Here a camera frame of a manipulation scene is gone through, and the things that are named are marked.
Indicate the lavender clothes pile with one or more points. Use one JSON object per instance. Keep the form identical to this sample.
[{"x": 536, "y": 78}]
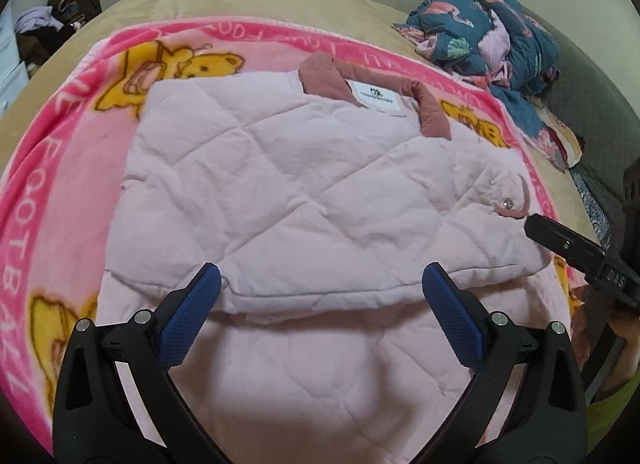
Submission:
[{"x": 37, "y": 19}]

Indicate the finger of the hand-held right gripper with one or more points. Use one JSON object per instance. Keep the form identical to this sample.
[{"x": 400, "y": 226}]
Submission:
[
  {"x": 632, "y": 209},
  {"x": 570, "y": 246}
]

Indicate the grey padded headboard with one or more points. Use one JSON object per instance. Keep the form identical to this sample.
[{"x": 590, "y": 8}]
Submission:
[{"x": 600, "y": 109}]

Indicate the blue flamingo print quilt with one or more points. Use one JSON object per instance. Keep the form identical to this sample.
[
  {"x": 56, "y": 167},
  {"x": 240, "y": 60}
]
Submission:
[{"x": 450, "y": 29}]

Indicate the blue floral cloth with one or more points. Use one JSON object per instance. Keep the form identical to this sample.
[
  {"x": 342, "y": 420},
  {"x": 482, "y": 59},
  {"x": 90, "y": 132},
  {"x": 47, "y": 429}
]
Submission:
[{"x": 592, "y": 204}]

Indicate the dark brown clothes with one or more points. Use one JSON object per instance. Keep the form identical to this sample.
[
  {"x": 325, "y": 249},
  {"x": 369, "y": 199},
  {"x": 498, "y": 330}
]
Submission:
[{"x": 45, "y": 44}]

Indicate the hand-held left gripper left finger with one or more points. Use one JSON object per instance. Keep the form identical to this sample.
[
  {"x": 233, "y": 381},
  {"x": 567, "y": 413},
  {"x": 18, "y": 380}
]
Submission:
[{"x": 192, "y": 316}]

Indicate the pink quilted jacket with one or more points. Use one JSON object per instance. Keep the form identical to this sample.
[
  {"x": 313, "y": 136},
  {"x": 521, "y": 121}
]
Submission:
[{"x": 300, "y": 184}]

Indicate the white drawer chest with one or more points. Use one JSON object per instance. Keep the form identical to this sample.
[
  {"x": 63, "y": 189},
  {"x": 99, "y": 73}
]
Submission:
[{"x": 10, "y": 59}]

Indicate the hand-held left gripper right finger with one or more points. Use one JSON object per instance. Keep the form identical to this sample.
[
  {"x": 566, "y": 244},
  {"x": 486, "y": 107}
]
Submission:
[{"x": 452, "y": 319}]

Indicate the pink printed fleece blanket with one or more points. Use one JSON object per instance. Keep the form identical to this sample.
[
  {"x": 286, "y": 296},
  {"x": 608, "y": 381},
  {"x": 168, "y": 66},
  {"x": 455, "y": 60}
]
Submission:
[{"x": 55, "y": 184}]

